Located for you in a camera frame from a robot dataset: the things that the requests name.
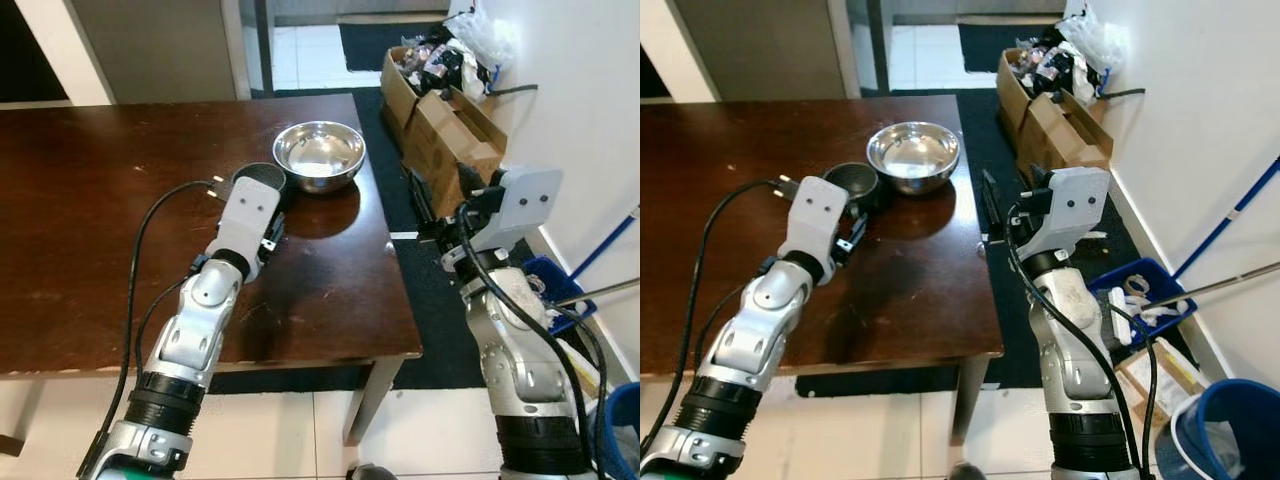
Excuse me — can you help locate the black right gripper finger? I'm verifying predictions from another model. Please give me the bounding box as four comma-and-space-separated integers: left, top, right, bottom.
407, 170, 434, 229
983, 170, 1005, 241

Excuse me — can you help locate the black plastic bowl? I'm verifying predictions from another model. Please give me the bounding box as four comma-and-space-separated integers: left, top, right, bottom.
232, 163, 294, 208
822, 162, 882, 213

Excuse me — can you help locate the brown cardboard box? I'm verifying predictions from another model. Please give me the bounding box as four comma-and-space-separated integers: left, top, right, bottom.
380, 45, 508, 216
997, 47, 1113, 188

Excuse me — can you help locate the blue plastic basket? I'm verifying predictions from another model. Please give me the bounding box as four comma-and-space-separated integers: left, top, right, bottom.
520, 255, 599, 338
1090, 258, 1199, 348

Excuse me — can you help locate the shiny steel bowl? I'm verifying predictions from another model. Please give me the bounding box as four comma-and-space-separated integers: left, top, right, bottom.
272, 121, 367, 194
866, 121, 962, 195

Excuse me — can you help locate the dark crumpled trash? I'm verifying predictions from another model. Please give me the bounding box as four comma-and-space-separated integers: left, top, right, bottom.
1012, 38, 1101, 101
395, 38, 493, 98

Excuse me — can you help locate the silver metal pole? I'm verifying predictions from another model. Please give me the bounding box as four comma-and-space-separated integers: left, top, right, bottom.
1150, 262, 1280, 311
553, 277, 641, 307

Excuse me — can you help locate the black doormat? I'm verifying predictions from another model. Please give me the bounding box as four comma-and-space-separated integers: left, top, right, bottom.
338, 20, 451, 73
958, 22, 1066, 73

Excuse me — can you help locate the white plastic bag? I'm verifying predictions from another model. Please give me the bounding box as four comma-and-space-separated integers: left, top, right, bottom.
1060, 8, 1128, 73
445, 3, 518, 73

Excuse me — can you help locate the flat brown cardboard package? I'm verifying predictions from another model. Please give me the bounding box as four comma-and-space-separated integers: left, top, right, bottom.
1115, 338, 1213, 423
558, 338, 611, 403

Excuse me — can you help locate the dark wooden table leg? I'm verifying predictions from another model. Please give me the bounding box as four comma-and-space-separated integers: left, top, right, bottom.
952, 355, 992, 447
343, 355, 406, 447

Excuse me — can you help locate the grey door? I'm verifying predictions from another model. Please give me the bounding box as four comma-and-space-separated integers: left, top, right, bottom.
70, 0, 253, 106
675, 0, 853, 101

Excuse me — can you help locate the blue plastic bucket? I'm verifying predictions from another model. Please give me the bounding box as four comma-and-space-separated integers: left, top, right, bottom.
598, 382, 641, 480
1155, 378, 1280, 480

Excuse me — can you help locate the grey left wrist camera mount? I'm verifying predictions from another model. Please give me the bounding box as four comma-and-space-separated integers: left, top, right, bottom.
207, 178, 283, 263
783, 175, 863, 263

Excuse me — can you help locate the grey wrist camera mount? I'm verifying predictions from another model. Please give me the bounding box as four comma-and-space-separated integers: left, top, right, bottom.
487, 167, 564, 253
1035, 167, 1111, 256
783, 175, 863, 263
207, 178, 283, 263

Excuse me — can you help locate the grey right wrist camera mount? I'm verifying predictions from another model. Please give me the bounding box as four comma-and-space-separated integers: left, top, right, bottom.
1035, 167, 1111, 256
487, 167, 564, 253

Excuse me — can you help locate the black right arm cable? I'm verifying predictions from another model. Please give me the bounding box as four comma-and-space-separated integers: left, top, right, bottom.
455, 205, 613, 480
1005, 205, 1153, 473

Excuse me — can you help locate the blue mop handle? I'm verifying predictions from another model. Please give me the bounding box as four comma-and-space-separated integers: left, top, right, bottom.
570, 208, 641, 281
1175, 155, 1280, 281

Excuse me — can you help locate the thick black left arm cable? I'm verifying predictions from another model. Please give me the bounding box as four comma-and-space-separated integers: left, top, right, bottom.
643, 177, 797, 456
98, 177, 227, 473

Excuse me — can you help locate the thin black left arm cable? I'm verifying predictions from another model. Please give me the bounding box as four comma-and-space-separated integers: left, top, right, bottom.
134, 278, 197, 373
698, 280, 763, 373

